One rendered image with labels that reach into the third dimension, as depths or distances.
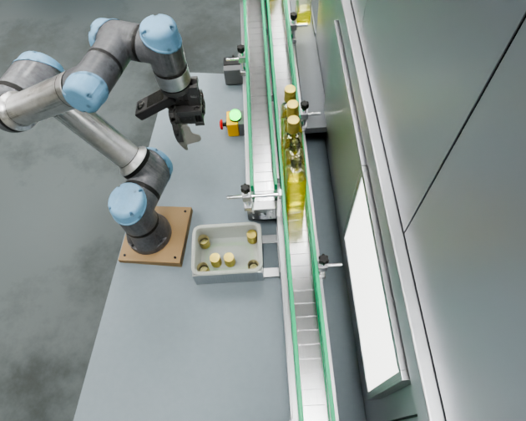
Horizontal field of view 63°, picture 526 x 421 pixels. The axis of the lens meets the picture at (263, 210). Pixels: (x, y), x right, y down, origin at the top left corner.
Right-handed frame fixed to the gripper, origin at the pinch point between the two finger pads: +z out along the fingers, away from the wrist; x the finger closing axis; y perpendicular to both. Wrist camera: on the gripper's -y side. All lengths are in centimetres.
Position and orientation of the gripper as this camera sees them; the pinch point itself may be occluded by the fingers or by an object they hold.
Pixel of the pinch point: (184, 138)
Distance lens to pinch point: 119.1
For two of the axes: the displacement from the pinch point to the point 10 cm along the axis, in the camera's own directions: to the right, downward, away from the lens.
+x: -0.5, -8.7, 4.8
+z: 0.4, 4.8, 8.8
